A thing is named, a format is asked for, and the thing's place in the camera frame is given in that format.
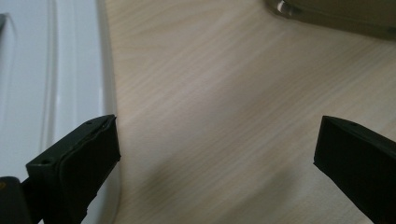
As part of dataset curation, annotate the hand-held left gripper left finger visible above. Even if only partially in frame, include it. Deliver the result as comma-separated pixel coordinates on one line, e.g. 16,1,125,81
25,114,122,224

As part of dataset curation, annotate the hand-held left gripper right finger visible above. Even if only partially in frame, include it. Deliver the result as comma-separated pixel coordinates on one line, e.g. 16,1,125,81
313,115,396,224

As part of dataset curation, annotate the white lid with grey handle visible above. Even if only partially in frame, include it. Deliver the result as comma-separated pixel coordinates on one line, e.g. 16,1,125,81
0,0,121,224

